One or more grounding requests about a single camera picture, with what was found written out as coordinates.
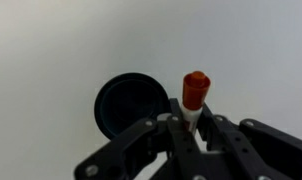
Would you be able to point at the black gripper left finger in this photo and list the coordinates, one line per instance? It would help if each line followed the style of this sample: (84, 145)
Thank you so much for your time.
(126, 155)

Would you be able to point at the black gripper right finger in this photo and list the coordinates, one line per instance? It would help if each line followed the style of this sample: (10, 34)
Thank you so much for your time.
(252, 150)

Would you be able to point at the orange capped white marker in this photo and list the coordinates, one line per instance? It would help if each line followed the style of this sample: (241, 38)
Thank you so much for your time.
(195, 88)

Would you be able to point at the dark teal mug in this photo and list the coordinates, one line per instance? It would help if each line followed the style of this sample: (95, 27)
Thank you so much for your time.
(127, 98)

